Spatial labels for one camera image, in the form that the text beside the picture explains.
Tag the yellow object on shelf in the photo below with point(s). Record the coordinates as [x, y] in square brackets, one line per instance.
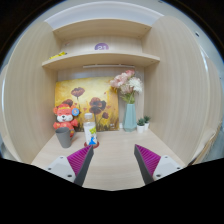
[58, 55]

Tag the red round coaster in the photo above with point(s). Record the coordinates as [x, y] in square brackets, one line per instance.
[94, 145]

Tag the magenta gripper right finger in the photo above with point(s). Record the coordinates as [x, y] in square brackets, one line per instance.
[147, 161]

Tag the under-shelf light bar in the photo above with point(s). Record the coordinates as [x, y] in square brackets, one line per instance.
[108, 66]

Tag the small potted plant left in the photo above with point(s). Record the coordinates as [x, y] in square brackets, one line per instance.
[140, 125]

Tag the wooden desk hutch shelf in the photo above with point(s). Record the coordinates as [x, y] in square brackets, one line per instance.
[182, 91]

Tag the small potted plant right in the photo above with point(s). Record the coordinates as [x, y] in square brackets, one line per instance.
[147, 122]

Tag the pink white flower bouquet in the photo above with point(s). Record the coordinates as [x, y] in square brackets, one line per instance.
[128, 84]

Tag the purple number sticker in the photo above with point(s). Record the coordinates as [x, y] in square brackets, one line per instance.
[101, 46]

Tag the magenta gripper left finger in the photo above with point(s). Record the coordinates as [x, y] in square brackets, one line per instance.
[79, 162]

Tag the clear plastic water bottle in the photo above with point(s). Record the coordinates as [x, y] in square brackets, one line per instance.
[90, 129]

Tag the small potted plant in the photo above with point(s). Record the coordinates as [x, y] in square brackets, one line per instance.
[147, 122]
[140, 125]

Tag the poppy flower painting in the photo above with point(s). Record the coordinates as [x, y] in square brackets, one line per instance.
[91, 95]

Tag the light blue vase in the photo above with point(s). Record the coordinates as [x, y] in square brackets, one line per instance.
[129, 120]

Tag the red fox plush toy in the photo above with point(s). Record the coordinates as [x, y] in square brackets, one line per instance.
[65, 115]

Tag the grey mug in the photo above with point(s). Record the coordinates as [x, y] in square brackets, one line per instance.
[63, 135]

